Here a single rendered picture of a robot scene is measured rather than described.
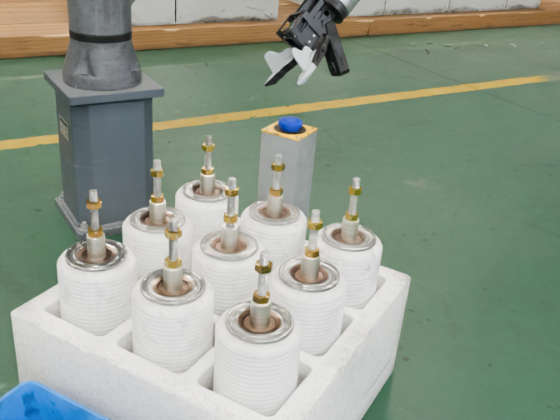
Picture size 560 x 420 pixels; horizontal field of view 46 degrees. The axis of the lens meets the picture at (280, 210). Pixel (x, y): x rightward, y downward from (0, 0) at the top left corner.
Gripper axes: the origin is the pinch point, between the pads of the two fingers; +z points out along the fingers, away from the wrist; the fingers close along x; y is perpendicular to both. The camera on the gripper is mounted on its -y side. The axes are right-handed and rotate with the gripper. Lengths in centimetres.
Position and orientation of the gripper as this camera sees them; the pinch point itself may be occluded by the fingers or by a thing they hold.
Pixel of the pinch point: (282, 88)
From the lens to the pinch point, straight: 137.9
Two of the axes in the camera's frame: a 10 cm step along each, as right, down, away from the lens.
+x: 4.3, 1.6, -8.9
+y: -6.9, -5.8, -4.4
